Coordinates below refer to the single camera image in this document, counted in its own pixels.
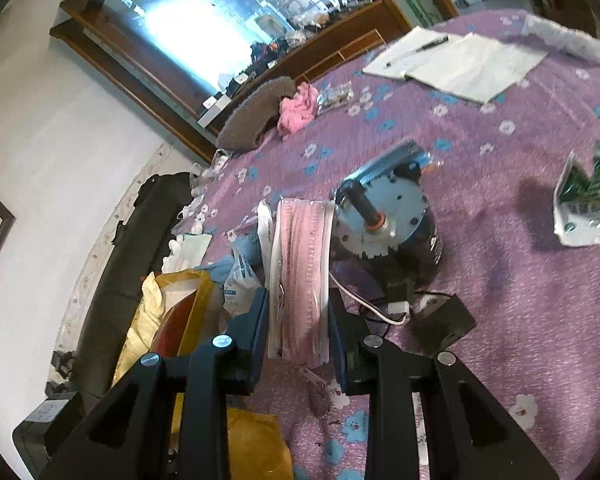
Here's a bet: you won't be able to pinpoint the brown knit hat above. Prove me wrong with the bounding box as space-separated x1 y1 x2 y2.
217 76 297 150

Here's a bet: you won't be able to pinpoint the small black device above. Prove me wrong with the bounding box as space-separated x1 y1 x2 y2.
47 350 81 396

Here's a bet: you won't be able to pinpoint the black adapter block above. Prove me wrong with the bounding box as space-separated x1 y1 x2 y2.
412 294 477 356

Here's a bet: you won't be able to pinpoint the light blue cloth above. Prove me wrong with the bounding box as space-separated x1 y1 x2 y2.
207 240 263 286

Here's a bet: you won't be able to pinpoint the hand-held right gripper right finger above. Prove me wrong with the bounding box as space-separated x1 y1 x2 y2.
328 289 561 480

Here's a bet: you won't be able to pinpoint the white folded cloth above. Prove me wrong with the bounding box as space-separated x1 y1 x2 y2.
180 234 213 266

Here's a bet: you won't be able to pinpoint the white paper sheet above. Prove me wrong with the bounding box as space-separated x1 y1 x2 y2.
405 32 548 105

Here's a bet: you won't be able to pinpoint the wooden cabinet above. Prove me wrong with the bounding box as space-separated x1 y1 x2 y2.
200 0 413 161

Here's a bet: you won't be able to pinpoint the white knit glove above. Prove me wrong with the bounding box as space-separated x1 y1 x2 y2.
162 232 191 271

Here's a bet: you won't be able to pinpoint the green snack packet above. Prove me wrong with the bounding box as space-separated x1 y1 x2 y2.
552 139 600 248

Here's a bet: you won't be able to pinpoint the white fluffy cloth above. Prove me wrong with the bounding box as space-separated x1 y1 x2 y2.
522 14 600 67

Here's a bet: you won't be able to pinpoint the small clear bag of parts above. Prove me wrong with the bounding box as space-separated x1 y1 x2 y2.
316 85 356 113

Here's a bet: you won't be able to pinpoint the black pen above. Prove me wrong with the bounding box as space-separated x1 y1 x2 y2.
386 35 449 67

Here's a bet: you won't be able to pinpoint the grey electric motor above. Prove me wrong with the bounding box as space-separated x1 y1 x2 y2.
330 176 443 286

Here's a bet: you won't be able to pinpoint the red packet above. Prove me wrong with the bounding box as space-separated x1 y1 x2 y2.
152 290 201 356

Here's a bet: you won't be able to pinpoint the pink fluffy cloth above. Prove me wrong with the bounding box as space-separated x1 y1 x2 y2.
277 82 320 135

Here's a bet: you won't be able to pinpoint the white blue-printed mask packet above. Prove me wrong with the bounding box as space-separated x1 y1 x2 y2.
224 250 263 318

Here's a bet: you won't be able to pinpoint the white motor cable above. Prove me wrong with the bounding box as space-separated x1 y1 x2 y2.
330 270 411 326

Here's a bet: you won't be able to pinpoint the crumpled clear plastic bags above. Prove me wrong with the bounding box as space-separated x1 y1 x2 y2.
177 160 228 233

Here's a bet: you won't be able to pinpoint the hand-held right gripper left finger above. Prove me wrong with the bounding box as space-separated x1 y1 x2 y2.
39 287 271 480

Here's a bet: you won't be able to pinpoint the small white box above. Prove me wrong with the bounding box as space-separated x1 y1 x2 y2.
198 96 231 128

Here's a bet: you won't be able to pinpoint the long black bag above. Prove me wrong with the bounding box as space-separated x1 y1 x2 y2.
55 172 201 396

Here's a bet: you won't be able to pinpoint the purple floral tablecloth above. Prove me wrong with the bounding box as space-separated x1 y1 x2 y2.
200 7 600 480

